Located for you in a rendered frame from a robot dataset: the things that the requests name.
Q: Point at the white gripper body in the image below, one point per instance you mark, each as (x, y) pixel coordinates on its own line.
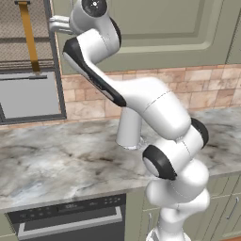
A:
(61, 26)

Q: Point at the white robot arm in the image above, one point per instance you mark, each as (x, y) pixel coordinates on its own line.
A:
(163, 106)

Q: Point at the green base cabinet door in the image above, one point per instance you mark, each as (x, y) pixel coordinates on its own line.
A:
(153, 226)
(227, 216)

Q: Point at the brown woven window blind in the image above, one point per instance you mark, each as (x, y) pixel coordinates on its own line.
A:
(12, 34)

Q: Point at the black dishwasher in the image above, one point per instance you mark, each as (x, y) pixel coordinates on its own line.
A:
(72, 229)

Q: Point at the green drawer front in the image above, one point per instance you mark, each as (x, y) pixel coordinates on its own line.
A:
(221, 185)

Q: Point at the large green wall cabinet door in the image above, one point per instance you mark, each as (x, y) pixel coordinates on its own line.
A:
(163, 37)

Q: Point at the narrow green wall cabinet door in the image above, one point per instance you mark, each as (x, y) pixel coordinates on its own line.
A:
(236, 44)

